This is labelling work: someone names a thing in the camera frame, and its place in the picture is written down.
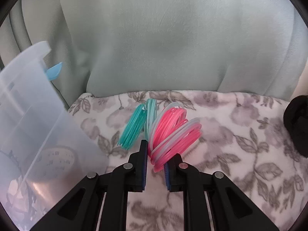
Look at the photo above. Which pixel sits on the floral grey white blanket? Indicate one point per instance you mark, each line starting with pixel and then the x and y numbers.
pixel 243 135

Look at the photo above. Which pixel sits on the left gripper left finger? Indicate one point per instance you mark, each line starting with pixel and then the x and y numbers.
pixel 99 202

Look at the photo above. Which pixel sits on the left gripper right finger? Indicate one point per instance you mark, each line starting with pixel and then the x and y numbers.
pixel 213 202

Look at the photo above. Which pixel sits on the clear plastic storage bin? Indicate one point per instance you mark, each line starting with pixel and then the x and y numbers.
pixel 44 153

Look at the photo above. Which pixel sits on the black box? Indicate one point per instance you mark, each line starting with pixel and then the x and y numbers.
pixel 296 123

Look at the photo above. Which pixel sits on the pale green curtain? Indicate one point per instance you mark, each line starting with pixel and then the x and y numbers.
pixel 111 47

